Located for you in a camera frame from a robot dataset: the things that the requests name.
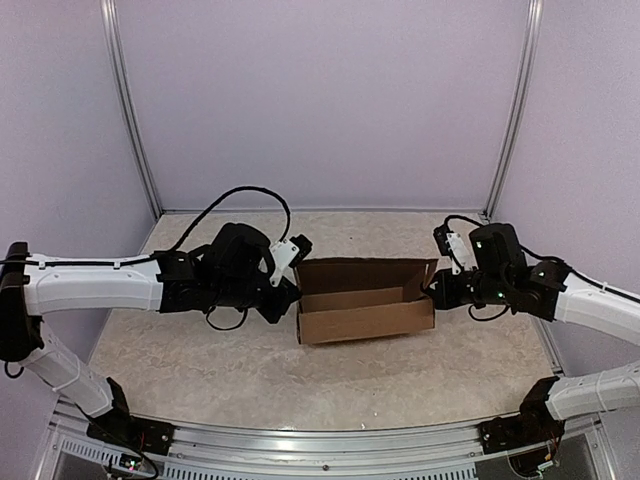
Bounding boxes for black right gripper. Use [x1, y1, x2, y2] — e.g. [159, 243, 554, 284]
[420, 267, 510, 310]

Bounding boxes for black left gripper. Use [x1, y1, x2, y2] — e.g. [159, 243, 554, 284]
[213, 274, 303, 326]

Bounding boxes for brown cardboard box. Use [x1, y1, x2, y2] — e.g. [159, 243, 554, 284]
[294, 257, 438, 345]

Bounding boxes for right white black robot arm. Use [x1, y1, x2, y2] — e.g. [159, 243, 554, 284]
[421, 223, 639, 444]

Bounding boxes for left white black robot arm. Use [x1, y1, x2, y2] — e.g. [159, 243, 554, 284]
[1, 223, 312, 445]

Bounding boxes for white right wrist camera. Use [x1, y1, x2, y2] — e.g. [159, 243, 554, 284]
[433, 224, 473, 275]

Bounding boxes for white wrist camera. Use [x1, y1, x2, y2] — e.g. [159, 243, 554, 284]
[267, 234, 313, 287]
[433, 224, 473, 275]

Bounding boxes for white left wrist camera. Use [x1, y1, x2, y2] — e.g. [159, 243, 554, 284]
[267, 234, 313, 287]

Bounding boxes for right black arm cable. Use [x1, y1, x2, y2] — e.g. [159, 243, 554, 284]
[443, 214, 640, 321]

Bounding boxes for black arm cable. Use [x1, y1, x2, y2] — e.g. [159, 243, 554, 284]
[443, 214, 640, 321]
[0, 186, 294, 331]

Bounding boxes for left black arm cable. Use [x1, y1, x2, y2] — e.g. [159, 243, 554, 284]
[0, 186, 294, 331]

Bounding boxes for front aluminium frame rail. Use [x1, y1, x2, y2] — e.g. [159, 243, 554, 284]
[28, 400, 621, 479]

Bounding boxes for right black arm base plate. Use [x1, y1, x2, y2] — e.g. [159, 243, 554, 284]
[478, 376, 566, 454]

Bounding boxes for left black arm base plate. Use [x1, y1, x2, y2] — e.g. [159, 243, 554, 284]
[87, 408, 176, 455]

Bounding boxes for right aluminium frame post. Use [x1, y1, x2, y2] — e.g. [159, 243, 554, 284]
[482, 0, 544, 221]

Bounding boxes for aluminium frame post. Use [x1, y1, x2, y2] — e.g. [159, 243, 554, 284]
[482, 0, 544, 221]
[100, 0, 164, 221]

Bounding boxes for left aluminium frame post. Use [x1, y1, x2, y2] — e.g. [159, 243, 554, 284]
[100, 0, 164, 221]

